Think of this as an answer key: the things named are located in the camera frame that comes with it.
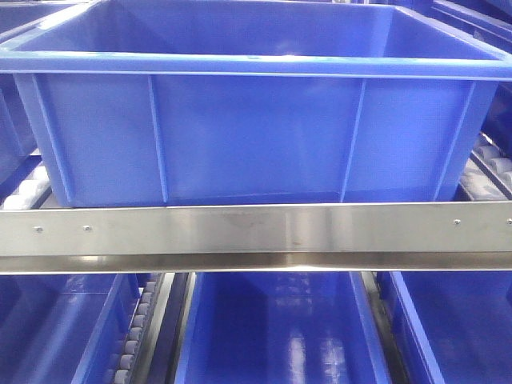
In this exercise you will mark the steel front crossbar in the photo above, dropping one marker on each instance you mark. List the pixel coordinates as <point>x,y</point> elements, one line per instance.
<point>310,237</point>

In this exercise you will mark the lower centre blue bin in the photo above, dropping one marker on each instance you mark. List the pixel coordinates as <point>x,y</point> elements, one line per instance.
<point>280,327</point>

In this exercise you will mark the large blue plastic bin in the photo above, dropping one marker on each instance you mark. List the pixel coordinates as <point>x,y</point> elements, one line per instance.
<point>167,103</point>

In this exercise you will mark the lower right blue bin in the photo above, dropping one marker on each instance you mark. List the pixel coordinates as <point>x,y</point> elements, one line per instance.
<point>451,327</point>

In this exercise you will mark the lower left blue bin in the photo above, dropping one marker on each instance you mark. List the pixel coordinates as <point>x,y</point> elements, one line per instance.
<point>65,328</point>

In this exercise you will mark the lower left roller rail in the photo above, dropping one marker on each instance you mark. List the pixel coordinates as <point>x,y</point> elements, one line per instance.
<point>132,364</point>

